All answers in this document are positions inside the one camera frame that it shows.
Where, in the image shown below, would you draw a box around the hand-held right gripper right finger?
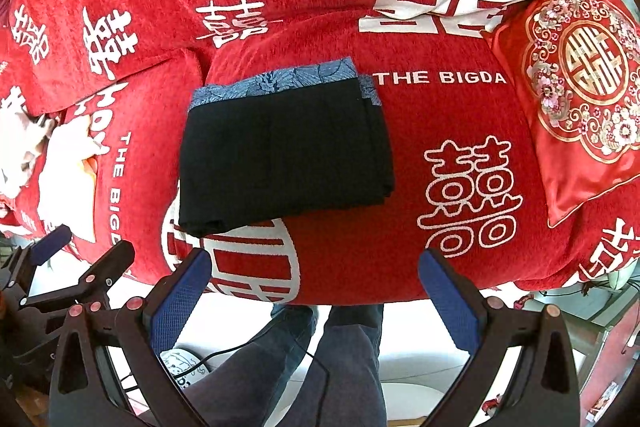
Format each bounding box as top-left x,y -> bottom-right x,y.
417,248 -> 582,427

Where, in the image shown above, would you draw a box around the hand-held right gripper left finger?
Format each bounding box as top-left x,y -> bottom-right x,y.
47,248 -> 214,427

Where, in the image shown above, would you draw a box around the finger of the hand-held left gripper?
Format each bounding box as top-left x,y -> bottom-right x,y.
20,240 -> 137,314
0,224 -> 74,293

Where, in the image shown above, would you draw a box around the black pants with grey waistband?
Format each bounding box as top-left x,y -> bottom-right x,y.
177,57 -> 397,239

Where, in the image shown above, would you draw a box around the white printed slipper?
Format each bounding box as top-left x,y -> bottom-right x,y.
161,347 -> 212,392

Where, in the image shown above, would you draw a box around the white orange soft cushion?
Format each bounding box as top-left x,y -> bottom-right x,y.
36,121 -> 99,244

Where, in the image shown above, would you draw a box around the white crumpled cloth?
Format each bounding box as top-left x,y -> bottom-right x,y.
0,106 -> 53,204

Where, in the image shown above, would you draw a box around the person's legs in jeans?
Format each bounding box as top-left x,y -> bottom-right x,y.
182,303 -> 387,427

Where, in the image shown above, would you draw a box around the red embroidered satin cushion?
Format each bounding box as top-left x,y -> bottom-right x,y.
481,0 -> 640,229

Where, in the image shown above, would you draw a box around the red printed sofa cover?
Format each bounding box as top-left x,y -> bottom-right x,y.
0,0 -> 640,308

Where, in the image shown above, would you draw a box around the black cable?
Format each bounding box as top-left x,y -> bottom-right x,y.
172,341 -> 331,380

